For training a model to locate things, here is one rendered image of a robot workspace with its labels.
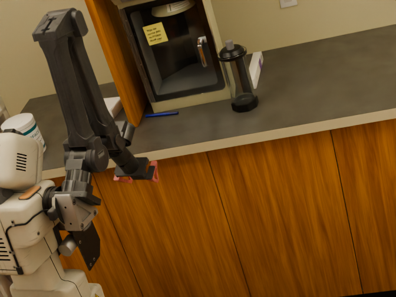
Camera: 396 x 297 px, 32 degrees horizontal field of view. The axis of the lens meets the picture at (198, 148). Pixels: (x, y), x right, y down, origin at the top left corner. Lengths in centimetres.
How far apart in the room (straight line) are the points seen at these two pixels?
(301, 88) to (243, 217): 54
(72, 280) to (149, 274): 84
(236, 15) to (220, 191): 82
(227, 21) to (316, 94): 64
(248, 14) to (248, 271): 108
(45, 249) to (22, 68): 146
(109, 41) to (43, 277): 95
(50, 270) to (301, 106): 106
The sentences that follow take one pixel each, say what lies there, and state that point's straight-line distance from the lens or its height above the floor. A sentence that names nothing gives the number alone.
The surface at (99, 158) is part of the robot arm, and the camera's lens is 192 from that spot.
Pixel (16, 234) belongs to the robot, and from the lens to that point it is 192.
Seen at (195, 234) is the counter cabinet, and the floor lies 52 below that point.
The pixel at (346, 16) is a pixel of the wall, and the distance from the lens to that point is 302.
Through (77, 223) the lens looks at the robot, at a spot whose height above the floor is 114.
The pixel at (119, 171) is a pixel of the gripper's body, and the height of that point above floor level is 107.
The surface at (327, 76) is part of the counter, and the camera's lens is 268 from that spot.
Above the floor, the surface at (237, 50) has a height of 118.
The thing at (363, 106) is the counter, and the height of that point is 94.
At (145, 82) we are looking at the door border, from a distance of 269.
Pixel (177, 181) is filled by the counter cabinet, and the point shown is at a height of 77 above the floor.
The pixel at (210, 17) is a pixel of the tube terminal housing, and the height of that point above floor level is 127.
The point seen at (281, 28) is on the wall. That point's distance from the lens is 303.
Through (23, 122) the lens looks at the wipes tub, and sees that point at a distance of 273.
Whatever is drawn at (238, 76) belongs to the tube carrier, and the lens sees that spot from 250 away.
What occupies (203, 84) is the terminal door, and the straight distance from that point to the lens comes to 266.
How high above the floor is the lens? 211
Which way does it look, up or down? 29 degrees down
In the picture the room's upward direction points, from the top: 17 degrees counter-clockwise
